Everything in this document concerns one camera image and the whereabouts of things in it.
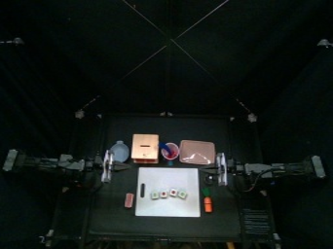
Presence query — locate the white printed table label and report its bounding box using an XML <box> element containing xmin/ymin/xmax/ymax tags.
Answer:
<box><xmin>242</xmin><ymin>207</ymin><xmax>266</xmax><ymax>232</ymax></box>

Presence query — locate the orange toy carrot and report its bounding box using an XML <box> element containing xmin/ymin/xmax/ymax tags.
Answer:
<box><xmin>200</xmin><ymin>187</ymin><xmax>214</xmax><ymax>214</ymax></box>

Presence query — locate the red plastic cup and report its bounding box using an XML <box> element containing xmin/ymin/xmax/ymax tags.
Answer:
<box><xmin>160</xmin><ymin>142</ymin><xmax>180</xmax><ymax>161</ymax></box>

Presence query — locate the thin diagonal frame cord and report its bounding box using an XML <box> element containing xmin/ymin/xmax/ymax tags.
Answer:
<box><xmin>119</xmin><ymin>0</ymin><xmax>255</xmax><ymax>115</ymax></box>
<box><xmin>77</xmin><ymin>0</ymin><xmax>230</xmax><ymax>112</ymax></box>

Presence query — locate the pink square tray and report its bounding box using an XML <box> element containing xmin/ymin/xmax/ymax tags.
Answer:
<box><xmin>178</xmin><ymin>139</ymin><xmax>216</xmax><ymax>166</ymax></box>

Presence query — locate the wooden drawer box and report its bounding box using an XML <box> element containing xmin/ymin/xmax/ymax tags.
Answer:
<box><xmin>131</xmin><ymin>133</ymin><xmax>160</xmax><ymax>164</ymax></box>

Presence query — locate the pink rectangular toy block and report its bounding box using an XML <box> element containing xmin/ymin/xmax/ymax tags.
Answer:
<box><xmin>123</xmin><ymin>193</ymin><xmax>135</xmax><ymax>209</ymax></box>

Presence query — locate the white cutting board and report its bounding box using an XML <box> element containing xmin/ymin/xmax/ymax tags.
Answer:
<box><xmin>133</xmin><ymin>166</ymin><xmax>203</xmax><ymax>218</ymax></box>

